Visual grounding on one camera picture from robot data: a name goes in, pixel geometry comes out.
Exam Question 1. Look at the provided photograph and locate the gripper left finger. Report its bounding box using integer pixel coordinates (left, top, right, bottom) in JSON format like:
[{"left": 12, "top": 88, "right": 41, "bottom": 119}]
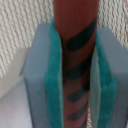
[{"left": 23, "top": 22, "right": 64, "bottom": 128}]

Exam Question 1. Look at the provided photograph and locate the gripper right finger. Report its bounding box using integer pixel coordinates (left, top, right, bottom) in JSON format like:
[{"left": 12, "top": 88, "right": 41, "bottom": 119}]
[{"left": 90, "top": 28, "right": 128, "bottom": 128}]

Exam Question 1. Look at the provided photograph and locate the brown toy sausage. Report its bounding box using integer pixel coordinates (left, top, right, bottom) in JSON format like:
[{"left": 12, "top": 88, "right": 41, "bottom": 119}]
[{"left": 53, "top": 0, "right": 99, "bottom": 128}]

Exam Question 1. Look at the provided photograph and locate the woven beige placemat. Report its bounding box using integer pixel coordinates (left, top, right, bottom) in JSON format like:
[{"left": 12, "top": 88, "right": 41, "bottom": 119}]
[{"left": 0, "top": 0, "right": 128, "bottom": 99}]

